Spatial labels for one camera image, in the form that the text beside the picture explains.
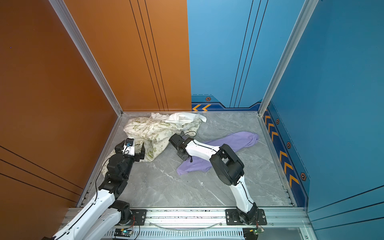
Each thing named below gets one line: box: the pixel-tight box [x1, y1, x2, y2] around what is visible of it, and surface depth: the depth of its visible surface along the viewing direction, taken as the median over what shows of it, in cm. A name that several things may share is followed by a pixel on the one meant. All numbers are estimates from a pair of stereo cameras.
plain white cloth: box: [150, 112, 207, 125], surface depth 104 cm
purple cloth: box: [176, 157, 214, 176], surface depth 89 cm
